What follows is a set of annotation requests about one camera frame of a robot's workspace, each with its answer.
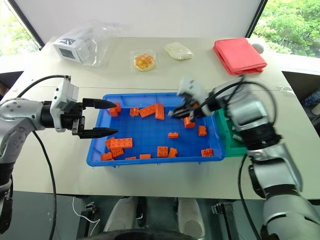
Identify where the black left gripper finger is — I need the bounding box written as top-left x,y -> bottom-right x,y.
79,127 -> 119,140
82,98 -> 119,110

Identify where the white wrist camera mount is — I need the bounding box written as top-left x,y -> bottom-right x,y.
49,75 -> 80,133
176,76 -> 210,116

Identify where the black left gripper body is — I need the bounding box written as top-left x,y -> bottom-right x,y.
60,101 -> 86,138

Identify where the long orange toy brick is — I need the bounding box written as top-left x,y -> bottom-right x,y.
109,137 -> 134,149
138,104 -> 159,119

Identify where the green plastic bin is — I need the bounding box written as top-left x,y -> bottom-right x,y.
214,107 -> 249,158

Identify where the blue plastic bin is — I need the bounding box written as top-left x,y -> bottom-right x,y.
86,92 -> 227,169

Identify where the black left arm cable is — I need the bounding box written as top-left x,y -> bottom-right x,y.
17,74 -> 72,240

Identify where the white thin cable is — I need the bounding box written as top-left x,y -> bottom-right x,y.
72,196 -> 101,224

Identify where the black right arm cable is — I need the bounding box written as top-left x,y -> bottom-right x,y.
197,74 -> 279,240

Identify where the clear plastic bag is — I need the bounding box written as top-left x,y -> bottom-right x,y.
51,20 -> 131,67

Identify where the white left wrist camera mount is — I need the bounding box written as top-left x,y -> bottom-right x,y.
49,75 -> 80,133

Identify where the black window frame bar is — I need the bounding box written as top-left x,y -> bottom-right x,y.
9,0 -> 46,50
245,0 -> 269,39

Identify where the blue patterned item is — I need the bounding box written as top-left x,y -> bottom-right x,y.
301,90 -> 320,109

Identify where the white printed cardboard box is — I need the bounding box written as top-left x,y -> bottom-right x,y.
52,27 -> 99,64

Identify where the packaged white food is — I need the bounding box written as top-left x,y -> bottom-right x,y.
164,41 -> 194,61

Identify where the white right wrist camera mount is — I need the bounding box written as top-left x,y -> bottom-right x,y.
176,76 -> 210,116

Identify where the red folded cloth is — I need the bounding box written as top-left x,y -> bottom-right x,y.
212,37 -> 268,76

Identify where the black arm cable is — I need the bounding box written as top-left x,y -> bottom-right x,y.
197,74 -> 279,240
17,74 -> 72,240

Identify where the packaged round pastry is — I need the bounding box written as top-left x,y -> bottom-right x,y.
130,50 -> 159,73

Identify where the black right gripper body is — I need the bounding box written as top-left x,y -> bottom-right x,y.
183,93 -> 209,121

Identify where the white robot foot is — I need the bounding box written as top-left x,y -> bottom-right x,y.
103,196 -> 139,233
177,198 -> 207,239

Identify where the black table leg bracket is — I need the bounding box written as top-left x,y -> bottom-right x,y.
211,202 -> 242,240
81,201 -> 98,240

